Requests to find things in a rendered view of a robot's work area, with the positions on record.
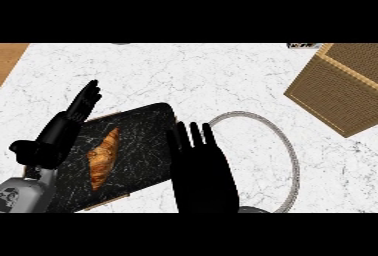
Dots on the black marble placemat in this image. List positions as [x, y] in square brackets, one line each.
[142, 146]

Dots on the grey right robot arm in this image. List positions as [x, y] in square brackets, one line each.
[252, 210]

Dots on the brown wooden panel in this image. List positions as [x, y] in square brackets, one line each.
[9, 58]

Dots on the orange sweet potato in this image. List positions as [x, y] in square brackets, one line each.
[102, 160]

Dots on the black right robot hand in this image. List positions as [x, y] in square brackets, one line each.
[204, 180]

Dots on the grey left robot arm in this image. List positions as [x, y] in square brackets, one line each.
[27, 195]

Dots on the brown woven placemat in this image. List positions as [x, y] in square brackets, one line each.
[340, 93]

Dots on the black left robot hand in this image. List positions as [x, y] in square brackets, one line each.
[53, 140]

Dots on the small dark grey appliance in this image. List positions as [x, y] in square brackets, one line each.
[303, 45]

